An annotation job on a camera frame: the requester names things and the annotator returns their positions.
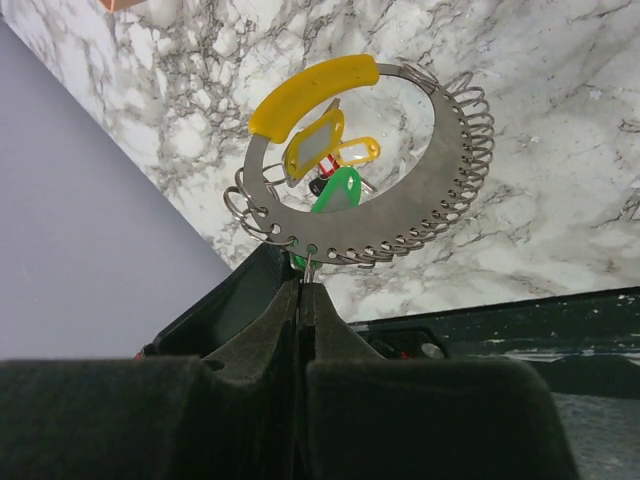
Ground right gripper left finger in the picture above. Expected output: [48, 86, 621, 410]
[1, 281, 299, 479]

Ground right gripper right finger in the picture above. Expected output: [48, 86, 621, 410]
[299, 283, 579, 479]

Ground green key tag with key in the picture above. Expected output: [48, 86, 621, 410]
[263, 167, 372, 282]

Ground metal keyring with yellow grip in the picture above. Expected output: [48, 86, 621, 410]
[223, 54, 495, 268]

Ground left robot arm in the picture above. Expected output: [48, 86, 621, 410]
[135, 244, 295, 359]

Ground black key tag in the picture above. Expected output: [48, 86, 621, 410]
[308, 177, 328, 197]

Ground red key tag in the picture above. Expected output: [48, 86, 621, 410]
[317, 154, 340, 179]

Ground yellow key tag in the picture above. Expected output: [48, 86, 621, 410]
[333, 137, 381, 166]

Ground peach desk organizer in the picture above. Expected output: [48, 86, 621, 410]
[100, 0, 145, 14]

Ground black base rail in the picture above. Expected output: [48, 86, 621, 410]
[351, 287, 639, 400]

